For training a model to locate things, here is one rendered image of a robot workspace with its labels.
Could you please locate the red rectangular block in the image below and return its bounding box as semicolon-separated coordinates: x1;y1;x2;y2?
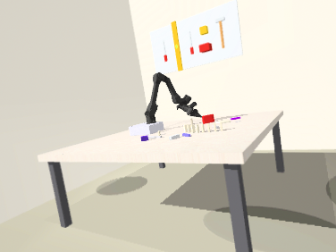
202;114;214;124

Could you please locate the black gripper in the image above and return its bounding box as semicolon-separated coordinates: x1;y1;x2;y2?
183;105;202;118

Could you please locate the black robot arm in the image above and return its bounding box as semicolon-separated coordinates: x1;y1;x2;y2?
144;72;192;124

